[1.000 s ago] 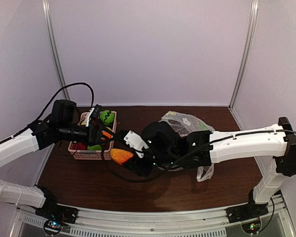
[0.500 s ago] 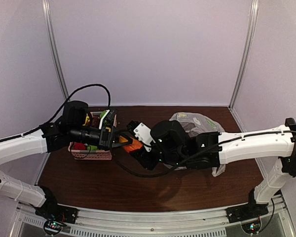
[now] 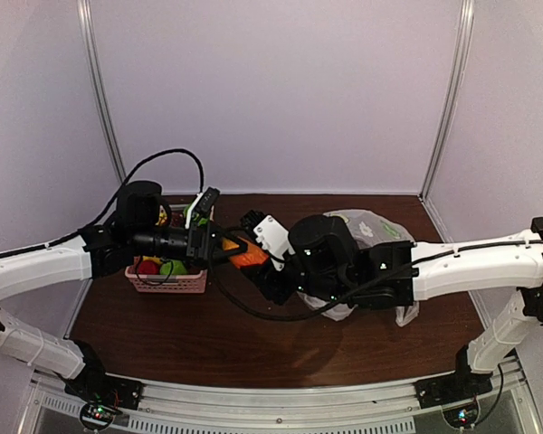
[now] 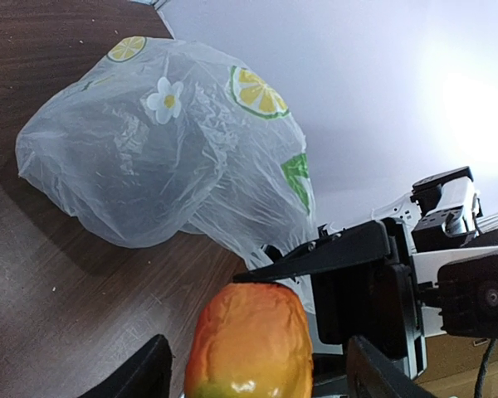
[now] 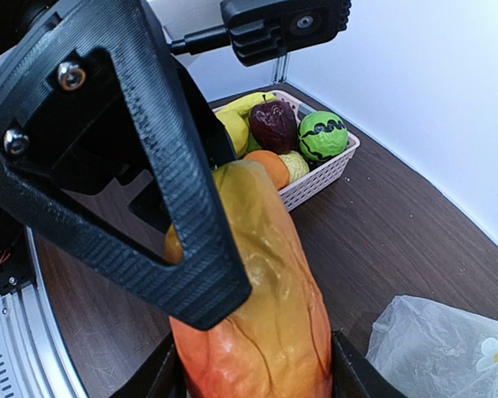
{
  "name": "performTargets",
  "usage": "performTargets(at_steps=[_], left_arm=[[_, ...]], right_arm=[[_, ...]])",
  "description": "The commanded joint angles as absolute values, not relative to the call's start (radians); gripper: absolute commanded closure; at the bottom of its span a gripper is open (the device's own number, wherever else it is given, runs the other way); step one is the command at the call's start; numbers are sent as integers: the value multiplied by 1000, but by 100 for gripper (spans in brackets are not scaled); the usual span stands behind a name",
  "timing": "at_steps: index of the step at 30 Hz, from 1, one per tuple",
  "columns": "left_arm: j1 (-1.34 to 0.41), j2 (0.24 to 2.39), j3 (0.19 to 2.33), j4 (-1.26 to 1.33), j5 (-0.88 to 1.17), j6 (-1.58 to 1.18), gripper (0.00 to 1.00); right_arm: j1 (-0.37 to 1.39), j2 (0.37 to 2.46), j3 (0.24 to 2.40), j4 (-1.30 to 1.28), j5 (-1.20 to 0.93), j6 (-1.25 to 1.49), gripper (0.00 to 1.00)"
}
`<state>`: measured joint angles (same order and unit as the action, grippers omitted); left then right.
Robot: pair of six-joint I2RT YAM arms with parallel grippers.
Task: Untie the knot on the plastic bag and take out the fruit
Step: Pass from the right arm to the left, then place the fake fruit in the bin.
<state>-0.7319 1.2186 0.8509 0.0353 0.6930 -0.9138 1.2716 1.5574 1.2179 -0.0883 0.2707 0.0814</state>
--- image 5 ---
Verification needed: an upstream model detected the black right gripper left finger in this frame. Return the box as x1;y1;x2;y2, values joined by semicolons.
110;332;187;398

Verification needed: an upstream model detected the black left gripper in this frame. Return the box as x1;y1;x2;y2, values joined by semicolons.
0;1;251;330

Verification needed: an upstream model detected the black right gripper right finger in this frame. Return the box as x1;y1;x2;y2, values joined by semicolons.
332;331;406;398

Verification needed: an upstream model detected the clear plastic bag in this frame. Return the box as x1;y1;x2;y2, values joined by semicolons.
366;295;498;397

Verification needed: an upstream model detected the red orange mango fruit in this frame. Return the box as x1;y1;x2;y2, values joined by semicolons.
170;160;333;397

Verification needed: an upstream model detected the dark red fruit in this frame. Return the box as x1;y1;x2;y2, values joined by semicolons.
249;94;298;154

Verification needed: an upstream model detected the yellow banana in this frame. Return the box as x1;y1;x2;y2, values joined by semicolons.
215;92;276;119

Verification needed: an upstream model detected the green bumpy fruit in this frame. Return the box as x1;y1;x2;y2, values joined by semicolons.
247;133;262;153

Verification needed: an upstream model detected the pale yellow bumpy fruit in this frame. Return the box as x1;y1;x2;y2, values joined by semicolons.
279;151;310;184

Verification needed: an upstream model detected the pink perforated plastic basket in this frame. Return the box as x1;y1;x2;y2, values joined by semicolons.
269;90;359;211

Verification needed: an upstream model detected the aluminium corner post left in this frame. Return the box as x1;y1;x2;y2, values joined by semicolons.
271;54;290;85

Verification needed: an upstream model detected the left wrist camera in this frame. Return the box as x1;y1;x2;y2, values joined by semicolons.
169;0;352;66

